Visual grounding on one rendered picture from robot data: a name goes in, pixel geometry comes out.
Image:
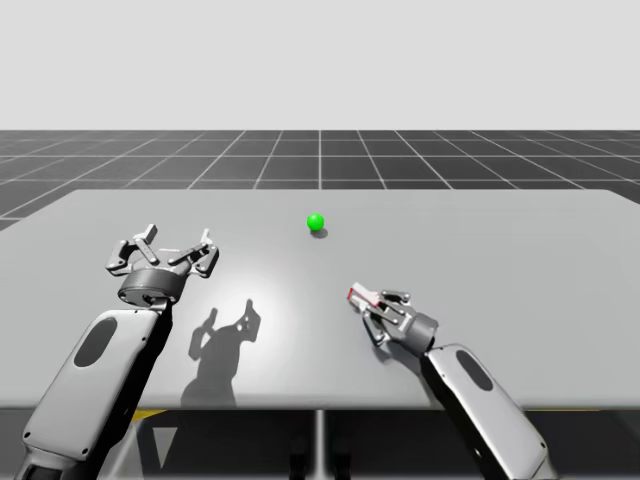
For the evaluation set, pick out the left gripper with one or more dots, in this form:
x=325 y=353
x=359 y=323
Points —
x=150 y=287

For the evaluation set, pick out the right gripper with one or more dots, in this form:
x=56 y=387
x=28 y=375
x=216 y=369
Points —
x=417 y=327

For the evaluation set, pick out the red and white carton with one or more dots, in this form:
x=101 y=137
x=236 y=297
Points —
x=362 y=295

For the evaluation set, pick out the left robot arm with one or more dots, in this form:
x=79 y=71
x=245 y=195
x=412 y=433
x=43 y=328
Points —
x=90 y=375

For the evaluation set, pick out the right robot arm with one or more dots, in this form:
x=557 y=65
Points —
x=480 y=410

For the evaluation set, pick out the green ball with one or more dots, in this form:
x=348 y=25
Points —
x=315 y=222

